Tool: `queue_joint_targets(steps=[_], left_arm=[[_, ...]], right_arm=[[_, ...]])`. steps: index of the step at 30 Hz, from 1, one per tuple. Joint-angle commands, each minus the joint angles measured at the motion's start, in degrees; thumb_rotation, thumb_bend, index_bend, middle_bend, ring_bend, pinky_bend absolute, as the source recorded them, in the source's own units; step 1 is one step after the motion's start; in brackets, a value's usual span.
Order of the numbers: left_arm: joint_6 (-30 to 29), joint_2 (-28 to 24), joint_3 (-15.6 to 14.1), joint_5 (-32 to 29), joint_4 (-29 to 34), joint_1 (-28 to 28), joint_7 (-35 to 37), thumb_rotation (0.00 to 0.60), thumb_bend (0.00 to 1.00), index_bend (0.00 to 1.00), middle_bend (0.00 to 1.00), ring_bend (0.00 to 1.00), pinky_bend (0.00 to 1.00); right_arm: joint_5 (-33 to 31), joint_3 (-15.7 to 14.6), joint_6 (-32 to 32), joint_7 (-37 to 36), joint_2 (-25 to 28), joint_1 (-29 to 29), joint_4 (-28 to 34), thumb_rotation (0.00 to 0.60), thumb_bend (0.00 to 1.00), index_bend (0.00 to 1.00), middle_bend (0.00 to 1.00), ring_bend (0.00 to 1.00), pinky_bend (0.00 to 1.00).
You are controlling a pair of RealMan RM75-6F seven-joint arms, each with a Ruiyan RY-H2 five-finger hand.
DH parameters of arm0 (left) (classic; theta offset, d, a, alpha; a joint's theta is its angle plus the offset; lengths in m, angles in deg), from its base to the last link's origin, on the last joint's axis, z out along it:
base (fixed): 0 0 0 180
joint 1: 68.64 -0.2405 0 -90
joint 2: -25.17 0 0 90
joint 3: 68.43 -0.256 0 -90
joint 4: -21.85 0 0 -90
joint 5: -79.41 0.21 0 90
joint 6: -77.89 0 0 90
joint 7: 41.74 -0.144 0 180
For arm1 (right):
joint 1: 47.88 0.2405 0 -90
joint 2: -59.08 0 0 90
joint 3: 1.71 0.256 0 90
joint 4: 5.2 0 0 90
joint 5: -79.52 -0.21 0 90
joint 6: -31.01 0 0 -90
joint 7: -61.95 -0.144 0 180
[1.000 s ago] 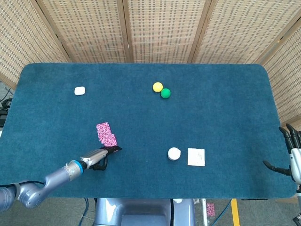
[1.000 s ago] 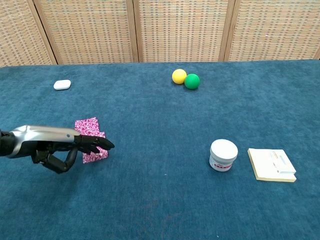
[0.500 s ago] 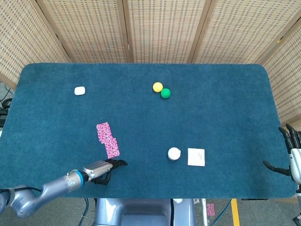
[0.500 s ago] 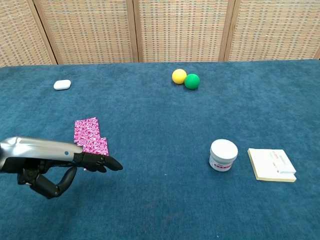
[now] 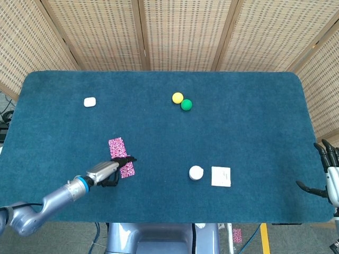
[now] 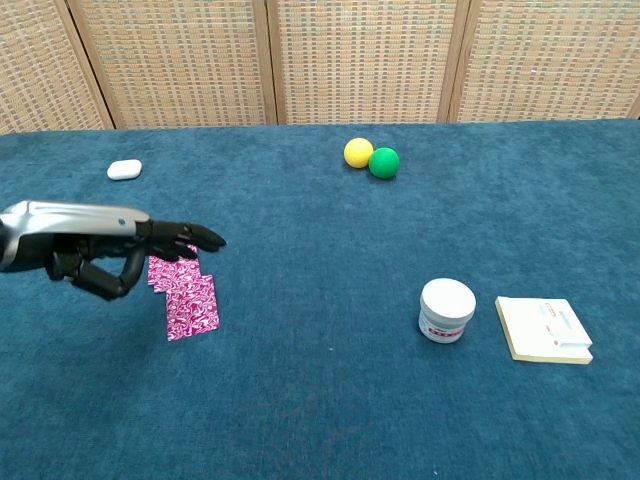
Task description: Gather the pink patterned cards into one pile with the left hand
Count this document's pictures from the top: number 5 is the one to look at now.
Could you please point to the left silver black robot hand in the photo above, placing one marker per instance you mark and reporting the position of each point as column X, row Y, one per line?
column 104, row 170

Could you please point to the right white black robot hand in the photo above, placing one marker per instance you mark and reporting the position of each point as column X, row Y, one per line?
column 333, row 182

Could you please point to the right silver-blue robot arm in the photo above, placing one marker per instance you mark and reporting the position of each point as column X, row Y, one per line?
column 337, row 214

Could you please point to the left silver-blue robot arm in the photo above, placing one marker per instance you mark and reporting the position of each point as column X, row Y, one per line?
column 61, row 194

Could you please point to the blue carpet table cover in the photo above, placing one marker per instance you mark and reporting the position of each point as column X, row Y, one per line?
column 159, row 132

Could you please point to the white earbuds case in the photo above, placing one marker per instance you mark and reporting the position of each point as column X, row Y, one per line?
column 89, row 102

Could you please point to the blue-grey robot torso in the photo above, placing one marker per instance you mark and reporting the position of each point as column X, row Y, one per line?
column 159, row 238

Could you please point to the white round cap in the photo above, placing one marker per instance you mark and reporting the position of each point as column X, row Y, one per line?
column 195, row 172

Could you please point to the yellow foam ball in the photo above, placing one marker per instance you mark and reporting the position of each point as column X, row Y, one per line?
column 177, row 97

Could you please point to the green foam ball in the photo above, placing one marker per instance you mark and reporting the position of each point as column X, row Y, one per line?
column 186, row 105

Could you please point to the black box device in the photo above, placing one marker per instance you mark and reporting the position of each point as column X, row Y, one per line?
column 3, row 131

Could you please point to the pale yellow sticky note pad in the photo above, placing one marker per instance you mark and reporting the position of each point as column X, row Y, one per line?
column 220, row 176

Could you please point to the white table leg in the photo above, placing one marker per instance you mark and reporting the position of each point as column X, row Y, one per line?
column 230, row 238

